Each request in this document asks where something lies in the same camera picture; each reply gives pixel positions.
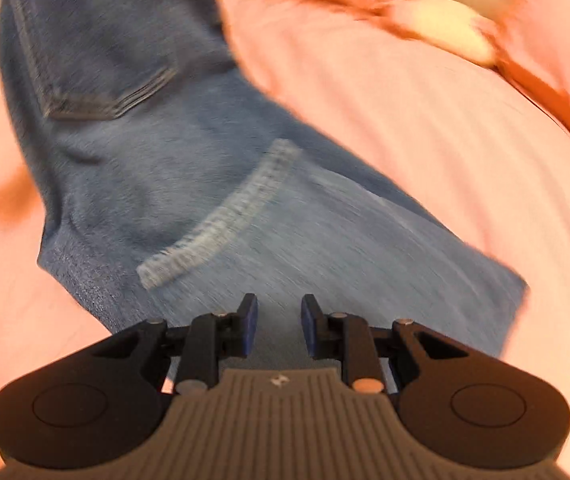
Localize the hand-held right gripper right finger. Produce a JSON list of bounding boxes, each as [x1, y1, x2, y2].
[[301, 292, 470, 395]]

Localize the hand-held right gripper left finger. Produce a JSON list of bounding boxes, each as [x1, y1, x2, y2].
[[92, 292, 259, 395]]

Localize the blue denim pants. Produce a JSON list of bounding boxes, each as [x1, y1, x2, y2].
[[0, 0, 530, 396]]

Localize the bed with orange sheet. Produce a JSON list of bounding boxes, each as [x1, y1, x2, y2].
[[0, 0, 570, 480]]

